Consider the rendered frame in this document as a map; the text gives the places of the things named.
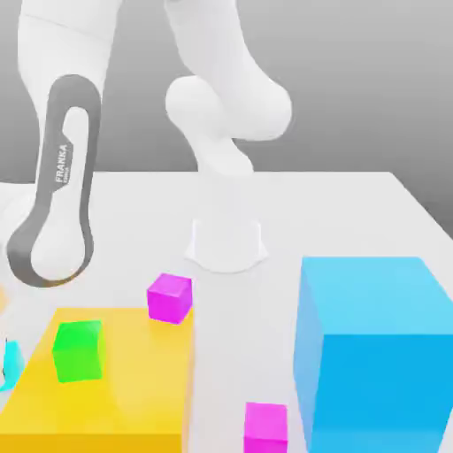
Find large yellow box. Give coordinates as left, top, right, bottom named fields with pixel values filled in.
left=0, top=306, right=195, bottom=453

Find large blue box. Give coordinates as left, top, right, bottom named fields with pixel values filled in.
left=292, top=256, right=453, bottom=453

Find small magenta cube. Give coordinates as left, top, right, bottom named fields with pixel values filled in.
left=242, top=401, right=288, bottom=453
left=146, top=272, right=194, bottom=326

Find small green cube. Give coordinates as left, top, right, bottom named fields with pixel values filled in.
left=51, top=319, right=106, bottom=384

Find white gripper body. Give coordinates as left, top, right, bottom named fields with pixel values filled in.
left=0, top=334, right=9, bottom=381

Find small cyan cube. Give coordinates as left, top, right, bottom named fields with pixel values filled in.
left=0, top=339, right=25, bottom=393

